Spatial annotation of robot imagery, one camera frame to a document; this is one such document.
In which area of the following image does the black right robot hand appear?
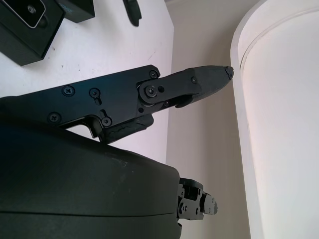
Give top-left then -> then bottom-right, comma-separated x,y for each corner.
0,64 -> 235,239

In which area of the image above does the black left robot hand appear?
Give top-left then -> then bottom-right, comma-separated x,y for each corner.
123,0 -> 143,27

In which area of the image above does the black RealSense box lid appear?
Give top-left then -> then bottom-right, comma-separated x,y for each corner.
58,0 -> 97,24

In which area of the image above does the silver RealSense camera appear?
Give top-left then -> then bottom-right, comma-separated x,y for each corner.
17,0 -> 48,29

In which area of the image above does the white round column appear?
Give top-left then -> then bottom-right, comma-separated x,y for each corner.
230,0 -> 319,239

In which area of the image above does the black camera box base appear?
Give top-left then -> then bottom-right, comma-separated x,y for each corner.
0,0 -> 66,67

